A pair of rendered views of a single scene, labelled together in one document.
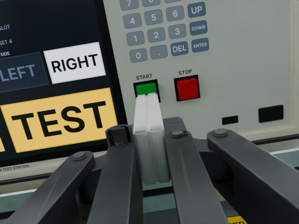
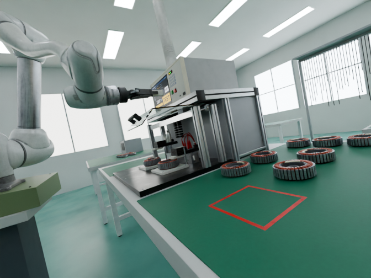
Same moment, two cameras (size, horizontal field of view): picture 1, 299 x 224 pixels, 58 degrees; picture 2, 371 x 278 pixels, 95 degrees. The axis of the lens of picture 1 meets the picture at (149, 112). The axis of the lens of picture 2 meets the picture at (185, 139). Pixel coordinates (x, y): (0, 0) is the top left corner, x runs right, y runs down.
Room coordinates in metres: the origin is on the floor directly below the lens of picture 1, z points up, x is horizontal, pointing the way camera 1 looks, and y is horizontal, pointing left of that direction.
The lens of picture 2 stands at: (-0.27, -0.84, 0.95)
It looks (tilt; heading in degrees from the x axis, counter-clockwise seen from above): 2 degrees down; 57
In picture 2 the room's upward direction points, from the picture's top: 11 degrees counter-clockwise
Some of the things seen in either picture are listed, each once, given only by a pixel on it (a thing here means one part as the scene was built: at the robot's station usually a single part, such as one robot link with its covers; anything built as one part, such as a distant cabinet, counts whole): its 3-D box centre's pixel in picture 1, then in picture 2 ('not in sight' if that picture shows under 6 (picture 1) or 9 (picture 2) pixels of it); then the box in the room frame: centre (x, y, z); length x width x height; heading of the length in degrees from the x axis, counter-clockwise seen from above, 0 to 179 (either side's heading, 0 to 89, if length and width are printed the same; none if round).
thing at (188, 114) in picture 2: not in sight; (167, 122); (0.22, 0.08, 1.03); 0.62 x 0.01 x 0.03; 88
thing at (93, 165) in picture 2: not in sight; (124, 175); (0.39, 2.46, 0.37); 1.85 x 1.10 x 0.75; 88
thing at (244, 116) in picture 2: not in sight; (246, 126); (0.51, -0.25, 0.91); 0.28 x 0.03 x 0.32; 178
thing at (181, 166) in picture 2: not in sight; (169, 168); (0.12, -0.03, 0.78); 0.15 x 0.15 x 0.01; 88
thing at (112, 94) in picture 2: not in sight; (111, 95); (-0.08, 0.01, 1.18); 0.09 x 0.06 x 0.09; 88
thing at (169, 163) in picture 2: not in sight; (168, 164); (0.12, -0.03, 0.80); 0.11 x 0.11 x 0.04
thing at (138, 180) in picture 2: not in sight; (163, 169); (0.14, 0.09, 0.76); 0.64 x 0.47 x 0.02; 88
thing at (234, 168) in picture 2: not in sight; (235, 168); (0.23, -0.38, 0.77); 0.11 x 0.11 x 0.04
